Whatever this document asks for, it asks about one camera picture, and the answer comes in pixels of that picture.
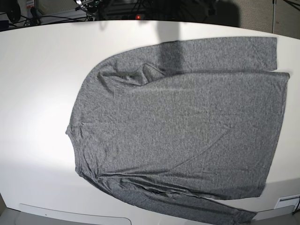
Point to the thin metal pole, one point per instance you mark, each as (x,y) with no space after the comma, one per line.
(273,14)

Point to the grey long-sleeve T-shirt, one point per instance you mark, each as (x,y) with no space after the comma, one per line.
(176,128)

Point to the black power strip red light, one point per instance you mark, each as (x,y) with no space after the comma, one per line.
(134,15)

